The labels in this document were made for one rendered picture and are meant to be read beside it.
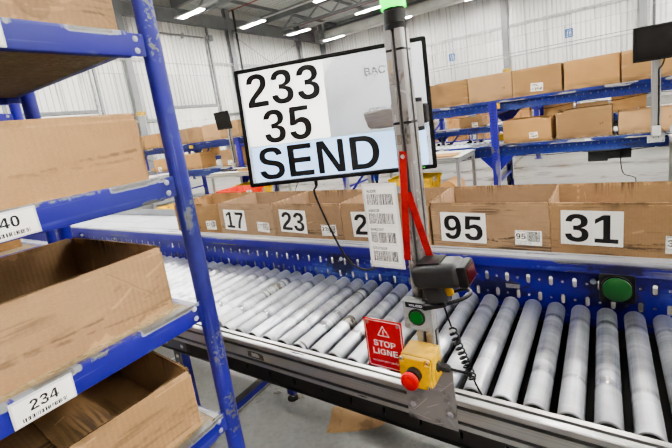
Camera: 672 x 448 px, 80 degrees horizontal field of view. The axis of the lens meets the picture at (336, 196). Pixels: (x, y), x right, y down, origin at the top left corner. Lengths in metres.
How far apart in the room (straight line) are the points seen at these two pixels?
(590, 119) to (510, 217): 4.27
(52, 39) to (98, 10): 0.09
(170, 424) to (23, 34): 0.56
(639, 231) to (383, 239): 0.79
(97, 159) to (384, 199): 0.55
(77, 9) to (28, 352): 0.42
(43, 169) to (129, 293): 0.20
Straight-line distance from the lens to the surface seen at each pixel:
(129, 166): 0.63
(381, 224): 0.90
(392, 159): 0.96
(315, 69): 1.01
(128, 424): 0.70
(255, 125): 1.06
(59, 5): 0.64
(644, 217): 1.42
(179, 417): 0.74
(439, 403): 1.05
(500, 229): 1.46
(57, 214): 0.56
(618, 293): 1.41
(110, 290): 0.64
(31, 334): 0.61
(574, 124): 5.66
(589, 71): 5.89
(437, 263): 0.82
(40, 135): 0.59
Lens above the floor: 1.39
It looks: 10 degrees down
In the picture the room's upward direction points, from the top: 8 degrees counter-clockwise
